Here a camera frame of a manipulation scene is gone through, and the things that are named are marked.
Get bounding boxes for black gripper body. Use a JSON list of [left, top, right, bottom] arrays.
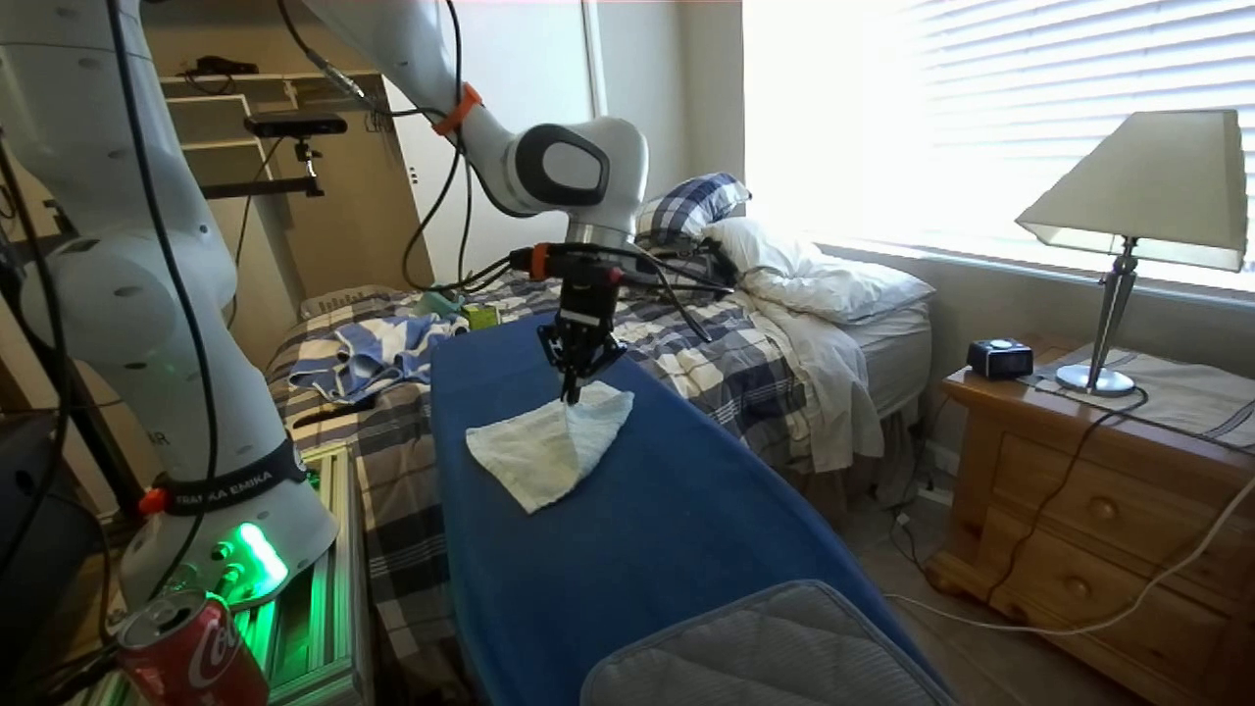
[[534, 256, 633, 375]]

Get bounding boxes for light blue terry cloth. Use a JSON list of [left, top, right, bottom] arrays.
[[463, 375, 640, 518]]

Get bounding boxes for crumpled blue white cloth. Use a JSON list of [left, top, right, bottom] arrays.
[[288, 311, 457, 406]]

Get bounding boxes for white rack with green light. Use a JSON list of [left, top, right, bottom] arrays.
[[215, 440, 365, 706]]

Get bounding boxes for small green object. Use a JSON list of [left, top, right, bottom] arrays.
[[427, 285, 512, 335]]

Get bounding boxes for plaid pillow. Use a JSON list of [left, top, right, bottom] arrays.
[[636, 172, 758, 256]]

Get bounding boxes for blue ironing board cover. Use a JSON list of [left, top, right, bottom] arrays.
[[427, 311, 960, 706]]

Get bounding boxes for white pillow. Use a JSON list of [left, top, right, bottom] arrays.
[[709, 212, 937, 329]]

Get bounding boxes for white bed sheet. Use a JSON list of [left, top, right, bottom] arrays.
[[742, 290, 895, 477]]

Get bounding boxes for white mattress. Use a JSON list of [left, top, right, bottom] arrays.
[[846, 301, 941, 425]]

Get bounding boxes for grey quilted pad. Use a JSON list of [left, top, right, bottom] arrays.
[[576, 576, 960, 706]]

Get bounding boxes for black alarm clock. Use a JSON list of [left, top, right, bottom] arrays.
[[964, 335, 1039, 383]]

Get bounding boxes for red soda can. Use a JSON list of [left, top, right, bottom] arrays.
[[113, 597, 275, 706]]

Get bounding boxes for white window blinds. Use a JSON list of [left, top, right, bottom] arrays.
[[742, 0, 1255, 285]]

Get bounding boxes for wooden nightstand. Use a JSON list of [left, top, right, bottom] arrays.
[[931, 345, 1255, 706]]

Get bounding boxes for black equipment stand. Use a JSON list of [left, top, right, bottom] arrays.
[[0, 299, 150, 706]]

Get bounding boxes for table lamp with cream shade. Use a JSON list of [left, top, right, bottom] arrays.
[[1014, 104, 1253, 400]]

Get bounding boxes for beige nightstand mat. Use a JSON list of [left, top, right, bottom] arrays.
[[1039, 348, 1255, 455]]

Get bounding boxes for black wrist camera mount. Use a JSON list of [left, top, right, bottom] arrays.
[[508, 239, 659, 285]]

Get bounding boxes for wooden wall shelf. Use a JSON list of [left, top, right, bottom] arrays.
[[154, 50, 398, 206]]

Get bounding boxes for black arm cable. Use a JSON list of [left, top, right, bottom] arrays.
[[106, 0, 225, 607]]

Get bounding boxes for black lamp cable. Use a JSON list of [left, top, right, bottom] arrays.
[[986, 383, 1154, 612]]

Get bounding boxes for white cable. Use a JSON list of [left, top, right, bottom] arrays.
[[900, 477, 1255, 643]]

